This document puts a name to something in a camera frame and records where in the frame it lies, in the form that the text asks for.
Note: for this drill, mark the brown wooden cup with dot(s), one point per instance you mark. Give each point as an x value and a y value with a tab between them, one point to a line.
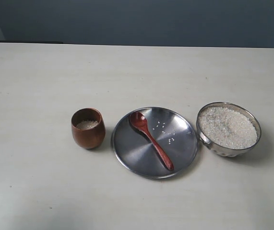
92	137

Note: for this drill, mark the steel bowl of rice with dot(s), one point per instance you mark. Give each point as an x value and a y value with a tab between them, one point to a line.
227	129

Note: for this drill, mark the dark red wooden spoon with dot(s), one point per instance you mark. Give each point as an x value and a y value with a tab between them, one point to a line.
139	122

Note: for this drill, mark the round steel plate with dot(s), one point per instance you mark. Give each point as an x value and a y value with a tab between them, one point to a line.
172	131

